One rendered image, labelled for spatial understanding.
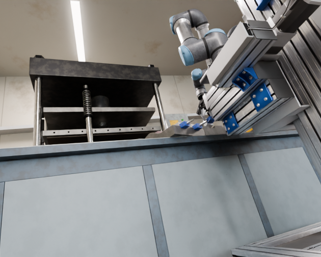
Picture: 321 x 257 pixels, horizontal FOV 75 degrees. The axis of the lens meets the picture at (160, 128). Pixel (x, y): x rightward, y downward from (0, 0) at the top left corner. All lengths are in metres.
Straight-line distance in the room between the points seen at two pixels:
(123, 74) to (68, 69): 0.54
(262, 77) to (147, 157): 0.65
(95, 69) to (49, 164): 1.43
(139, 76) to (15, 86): 3.23
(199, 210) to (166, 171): 0.26
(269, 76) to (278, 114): 0.18
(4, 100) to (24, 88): 0.40
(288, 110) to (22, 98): 4.56
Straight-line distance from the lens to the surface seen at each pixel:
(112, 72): 2.32
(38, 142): 1.94
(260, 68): 0.95
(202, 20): 1.58
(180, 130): 1.17
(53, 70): 2.28
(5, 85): 5.15
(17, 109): 4.79
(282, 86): 0.96
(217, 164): 1.31
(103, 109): 2.19
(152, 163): 1.12
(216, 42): 1.20
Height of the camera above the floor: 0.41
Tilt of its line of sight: 23 degrees up
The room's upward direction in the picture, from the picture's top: 13 degrees counter-clockwise
